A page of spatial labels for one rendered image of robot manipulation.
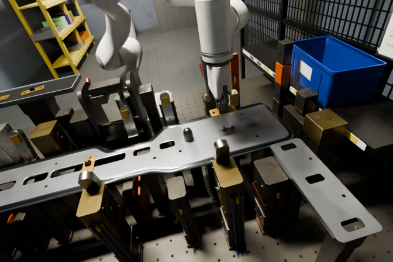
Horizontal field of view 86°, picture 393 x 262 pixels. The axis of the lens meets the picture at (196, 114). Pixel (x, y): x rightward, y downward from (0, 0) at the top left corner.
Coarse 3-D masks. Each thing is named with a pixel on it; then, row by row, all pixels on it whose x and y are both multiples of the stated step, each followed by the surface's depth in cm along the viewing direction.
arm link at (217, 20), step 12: (204, 0) 47; (216, 0) 47; (228, 0) 48; (204, 12) 49; (216, 12) 48; (228, 12) 49; (204, 24) 50; (216, 24) 49; (228, 24) 51; (204, 36) 52; (216, 36) 51; (228, 36) 52; (204, 48) 54; (216, 48) 53; (228, 48) 54
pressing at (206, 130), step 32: (192, 128) 77; (256, 128) 72; (288, 128) 70; (64, 160) 74; (96, 160) 72; (128, 160) 69; (160, 160) 67; (192, 160) 65; (0, 192) 66; (32, 192) 64; (64, 192) 63
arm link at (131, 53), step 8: (128, 40) 107; (136, 40) 110; (128, 48) 105; (136, 48) 108; (128, 56) 106; (136, 56) 109; (128, 64) 114; (136, 64) 111; (136, 72) 112; (136, 80) 114
